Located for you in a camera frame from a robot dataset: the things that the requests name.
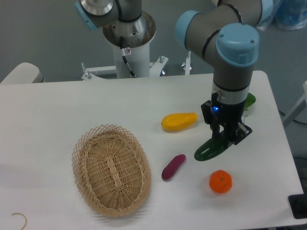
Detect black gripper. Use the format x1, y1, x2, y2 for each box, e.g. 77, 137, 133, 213
201, 92, 252, 148

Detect dark green cucumber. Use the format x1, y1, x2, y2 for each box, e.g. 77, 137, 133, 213
194, 131, 233, 161

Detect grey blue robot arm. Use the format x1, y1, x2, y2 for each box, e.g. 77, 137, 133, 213
75, 0, 273, 148

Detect green leafy vegetable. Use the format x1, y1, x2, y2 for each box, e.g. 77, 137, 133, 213
244, 92, 256, 111

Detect yellow papaya half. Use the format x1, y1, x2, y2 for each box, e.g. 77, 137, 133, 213
161, 113, 198, 131

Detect orange tangerine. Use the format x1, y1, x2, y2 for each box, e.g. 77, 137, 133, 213
209, 170, 233, 194

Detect purple sweet potato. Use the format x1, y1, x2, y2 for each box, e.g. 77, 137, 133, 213
161, 154, 186, 181

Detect white furniture leg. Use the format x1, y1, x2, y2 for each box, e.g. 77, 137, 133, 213
282, 81, 307, 127

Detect black device at edge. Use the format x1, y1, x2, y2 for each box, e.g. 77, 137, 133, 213
288, 194, 307, 219

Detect woven wicker basket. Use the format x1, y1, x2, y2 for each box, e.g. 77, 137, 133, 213
72, 124, 151, 218

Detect blue plastic bags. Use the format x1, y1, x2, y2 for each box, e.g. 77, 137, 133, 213
256, 0, 307, 31

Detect white chair corner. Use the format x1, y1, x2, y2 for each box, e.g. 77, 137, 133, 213
0, 62, 45, 85

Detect tan rubber band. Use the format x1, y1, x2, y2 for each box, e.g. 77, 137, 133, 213
12, 213, 28, 229

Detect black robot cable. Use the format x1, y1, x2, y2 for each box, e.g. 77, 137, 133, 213
119, 35, 137, 78

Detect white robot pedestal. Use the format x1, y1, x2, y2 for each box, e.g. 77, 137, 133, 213
81, 11, 169, 81

